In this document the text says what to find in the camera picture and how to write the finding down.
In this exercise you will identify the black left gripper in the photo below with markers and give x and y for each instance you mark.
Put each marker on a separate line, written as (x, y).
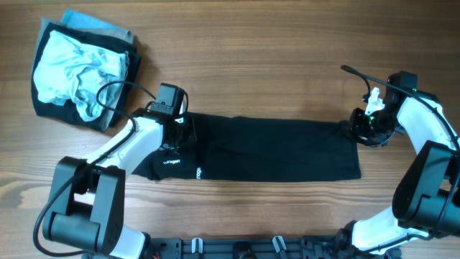
(190, 137)

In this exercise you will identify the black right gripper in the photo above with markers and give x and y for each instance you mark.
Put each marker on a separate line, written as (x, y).
(354, 129)

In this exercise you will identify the black t-shirt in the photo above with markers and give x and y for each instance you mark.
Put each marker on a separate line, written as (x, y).
(257, 150)

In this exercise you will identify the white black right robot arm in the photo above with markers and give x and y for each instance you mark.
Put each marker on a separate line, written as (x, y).
(420, 206)

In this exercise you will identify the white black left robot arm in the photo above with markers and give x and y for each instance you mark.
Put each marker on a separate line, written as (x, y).
(85, 208)

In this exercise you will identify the blue folded garment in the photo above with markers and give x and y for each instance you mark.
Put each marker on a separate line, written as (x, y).
(77, 19)

